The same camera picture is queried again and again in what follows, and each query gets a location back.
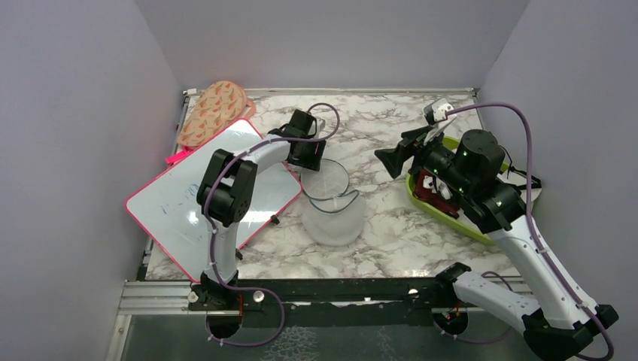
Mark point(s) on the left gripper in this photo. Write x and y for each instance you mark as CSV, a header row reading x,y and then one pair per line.
x,y
312,161

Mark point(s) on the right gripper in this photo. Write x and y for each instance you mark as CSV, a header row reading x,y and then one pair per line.
x,y
394,159

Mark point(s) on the white mesh laundry bag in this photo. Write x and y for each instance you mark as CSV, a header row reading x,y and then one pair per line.
x,y
334,213

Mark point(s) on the black bra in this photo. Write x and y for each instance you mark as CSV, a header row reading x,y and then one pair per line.
x,y
536,183

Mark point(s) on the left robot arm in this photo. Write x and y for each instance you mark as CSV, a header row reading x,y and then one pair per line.
x,y
227,187

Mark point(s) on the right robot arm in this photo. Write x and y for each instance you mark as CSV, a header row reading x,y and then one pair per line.
x,y
561,320

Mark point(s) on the red black garment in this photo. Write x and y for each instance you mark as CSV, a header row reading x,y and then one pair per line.
x,y
429,190

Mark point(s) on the green plastic basket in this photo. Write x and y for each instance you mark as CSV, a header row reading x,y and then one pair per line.
x,y
448,219

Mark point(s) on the tulip patterned oven mitt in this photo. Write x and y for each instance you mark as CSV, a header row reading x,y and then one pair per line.
x,y
221,103

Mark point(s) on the pink marker clip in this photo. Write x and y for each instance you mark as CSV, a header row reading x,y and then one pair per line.
x,y
177,157

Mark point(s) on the pink framed whiteboard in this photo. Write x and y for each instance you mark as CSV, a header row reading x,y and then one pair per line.
x,y
167,210

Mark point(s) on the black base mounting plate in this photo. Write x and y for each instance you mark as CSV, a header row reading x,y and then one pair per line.
x,y
328,302

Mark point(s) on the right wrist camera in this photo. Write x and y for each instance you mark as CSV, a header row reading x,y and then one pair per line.
x,y
437,111

